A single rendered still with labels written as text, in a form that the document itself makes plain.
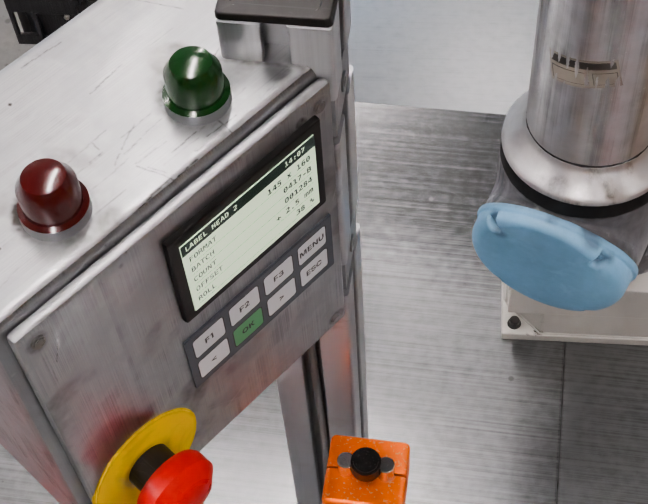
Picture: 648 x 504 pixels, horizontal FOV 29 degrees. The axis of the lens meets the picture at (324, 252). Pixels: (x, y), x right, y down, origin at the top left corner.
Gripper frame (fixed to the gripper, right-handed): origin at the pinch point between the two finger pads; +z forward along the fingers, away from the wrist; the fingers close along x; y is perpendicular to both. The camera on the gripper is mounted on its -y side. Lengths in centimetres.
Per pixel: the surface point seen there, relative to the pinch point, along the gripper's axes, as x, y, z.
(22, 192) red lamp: 48, -13, -50
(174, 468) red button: 51, -17, -35
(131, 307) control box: 49, -16, -44
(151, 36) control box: 39, -16, -48
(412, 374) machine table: 18.8, -26.2, 16.8
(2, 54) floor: -93, 59, 100
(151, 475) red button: 52, -16, -34
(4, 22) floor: -102, 61, 100
